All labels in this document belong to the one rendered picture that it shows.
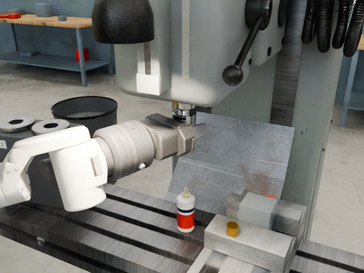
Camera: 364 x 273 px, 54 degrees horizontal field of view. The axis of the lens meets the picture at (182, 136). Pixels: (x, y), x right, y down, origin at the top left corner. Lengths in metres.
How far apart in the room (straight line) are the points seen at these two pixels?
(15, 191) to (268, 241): 0.42
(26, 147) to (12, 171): 0.04
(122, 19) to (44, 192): 0.65
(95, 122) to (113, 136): 1.98
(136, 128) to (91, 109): 2.39
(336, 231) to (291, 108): 1.66
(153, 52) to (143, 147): 0.15
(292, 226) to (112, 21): 0.52
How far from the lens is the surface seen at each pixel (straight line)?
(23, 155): 0.56
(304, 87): 1.00
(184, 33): 0.55
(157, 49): 0.54
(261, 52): 0.72
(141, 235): 0.86
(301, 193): 1.12
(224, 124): 1.07
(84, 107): 2.98
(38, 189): 0.99
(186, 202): 0.81
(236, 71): 0.51
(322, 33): 0.79
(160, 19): 0.53
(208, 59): 0.55
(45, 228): 0.93
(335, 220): 2.69
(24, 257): 2.40
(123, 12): 0.41
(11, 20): 6.23
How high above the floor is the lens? 1.51
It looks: 24 degrees down
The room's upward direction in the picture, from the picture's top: straight up
